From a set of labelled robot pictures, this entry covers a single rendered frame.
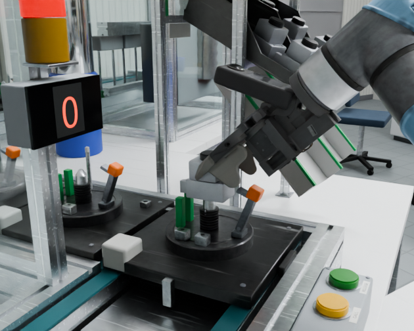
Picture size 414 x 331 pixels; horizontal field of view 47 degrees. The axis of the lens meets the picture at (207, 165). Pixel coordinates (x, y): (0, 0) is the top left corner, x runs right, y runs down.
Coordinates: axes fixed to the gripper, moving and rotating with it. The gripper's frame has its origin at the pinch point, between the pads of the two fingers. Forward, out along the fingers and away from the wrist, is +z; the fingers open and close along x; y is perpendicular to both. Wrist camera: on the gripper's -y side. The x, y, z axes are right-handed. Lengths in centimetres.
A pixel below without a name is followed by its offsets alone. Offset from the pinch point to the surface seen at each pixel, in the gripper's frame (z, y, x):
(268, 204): 20, 13, 44
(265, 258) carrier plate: 1.2, 16.2, -1.6
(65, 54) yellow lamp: -5.8, -18.7, -18.8
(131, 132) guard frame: 69, -38, 86
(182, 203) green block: 6.7, 2.0, -1.8
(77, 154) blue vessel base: 69, -37, 54
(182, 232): 7.2, 5.7, -5.7
